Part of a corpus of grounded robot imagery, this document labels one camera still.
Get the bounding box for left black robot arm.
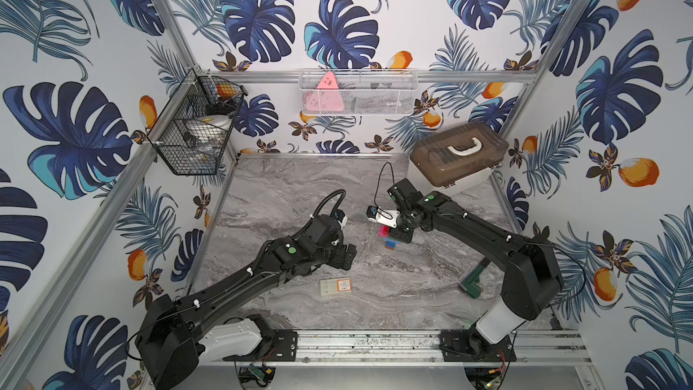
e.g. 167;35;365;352
135;209;357;389

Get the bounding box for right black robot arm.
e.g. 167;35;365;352
387;179;564;348

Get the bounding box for white eraser with orange label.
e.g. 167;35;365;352
319;278;352;297

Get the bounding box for brown lidded storage box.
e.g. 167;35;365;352
407;122;509;196

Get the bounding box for dark green plastic piece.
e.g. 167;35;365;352
458;258;491;299

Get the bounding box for pink triangle object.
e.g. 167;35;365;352
304;71;345;115

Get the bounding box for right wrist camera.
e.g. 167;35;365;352
366;205;400;229

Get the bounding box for aluminium front rail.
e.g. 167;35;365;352
199;322;592;367

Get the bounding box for white mesh wall basket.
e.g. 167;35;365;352
298;70;419;117

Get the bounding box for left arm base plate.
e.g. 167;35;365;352
223;330;299;363

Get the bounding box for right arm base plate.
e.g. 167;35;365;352
439;330;517;363

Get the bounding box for black wire basket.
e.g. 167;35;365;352
146;70;248;176

